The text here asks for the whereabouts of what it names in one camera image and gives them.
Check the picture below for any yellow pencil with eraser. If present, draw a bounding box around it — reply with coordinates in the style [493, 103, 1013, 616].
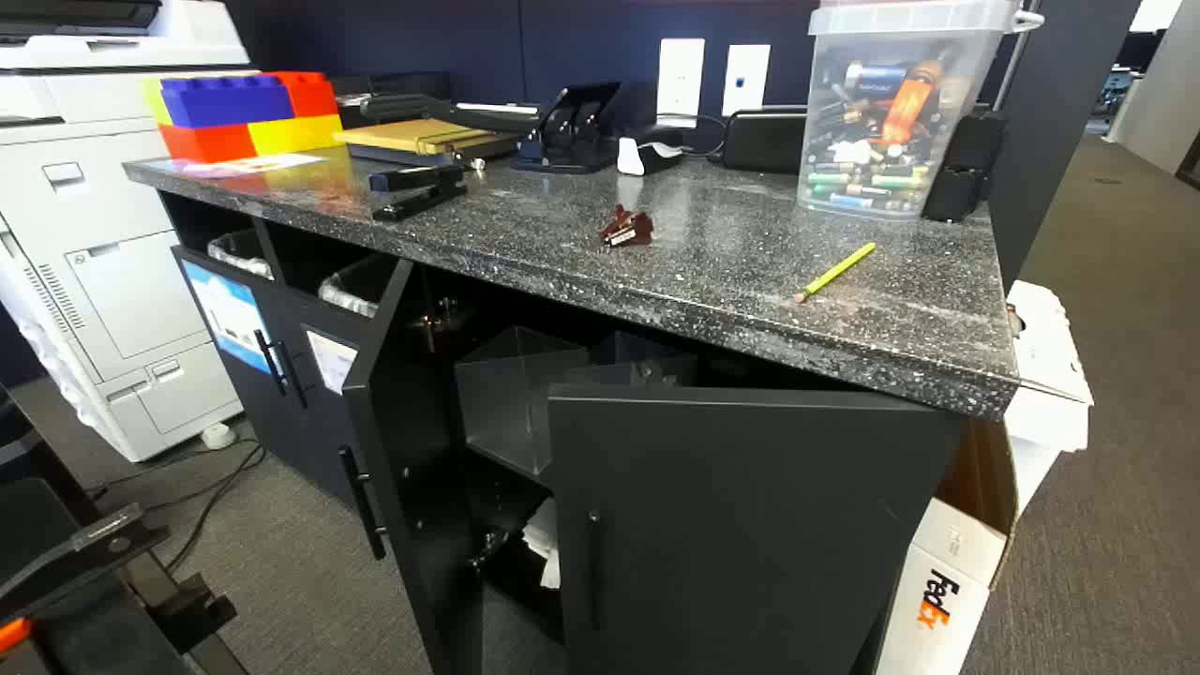
[798, 240, 883, 304]

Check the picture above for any dark red staple remover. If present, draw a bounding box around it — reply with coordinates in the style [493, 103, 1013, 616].
[597, 201, 655, 251]

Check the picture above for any black cabinet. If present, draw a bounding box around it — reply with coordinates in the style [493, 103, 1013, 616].
[159, 186, 989, 675]

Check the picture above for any white tape dispenser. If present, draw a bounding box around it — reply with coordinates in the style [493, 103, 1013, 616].
[614, 131, 689, 180]

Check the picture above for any black open cabinet door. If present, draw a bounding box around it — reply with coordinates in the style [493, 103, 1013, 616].
[543, 380, 968, 675]

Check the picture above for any black stapler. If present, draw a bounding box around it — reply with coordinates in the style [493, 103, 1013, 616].
[369, 153, 472, 226]

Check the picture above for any black desk tray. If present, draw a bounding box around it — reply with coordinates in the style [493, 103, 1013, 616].
[710, 106, 809, 175]

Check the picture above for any yellow padded envelope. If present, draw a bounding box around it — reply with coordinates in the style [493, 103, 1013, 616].
[340, 116, 508, 163]

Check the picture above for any black cabinet door with label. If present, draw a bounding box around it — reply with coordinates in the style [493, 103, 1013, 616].
[169, 244, 380, 511]

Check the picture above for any clear plastic storage bin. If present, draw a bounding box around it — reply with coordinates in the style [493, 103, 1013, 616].
[794, 0, 1047, 220]

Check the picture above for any colourful toy block stack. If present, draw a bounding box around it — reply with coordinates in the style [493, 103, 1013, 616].
[142, 66, 348, 165]

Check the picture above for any white FedEx cardboard box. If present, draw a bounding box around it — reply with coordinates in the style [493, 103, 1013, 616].
[874, 276, 1098, 675]

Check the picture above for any white office printer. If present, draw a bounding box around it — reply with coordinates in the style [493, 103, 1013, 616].
[0, 0, 255, 466]

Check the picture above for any white wall outlet plate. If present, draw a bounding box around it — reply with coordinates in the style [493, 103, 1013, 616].
[653, 35, 710, 123]
[720, 41, 777, 119]

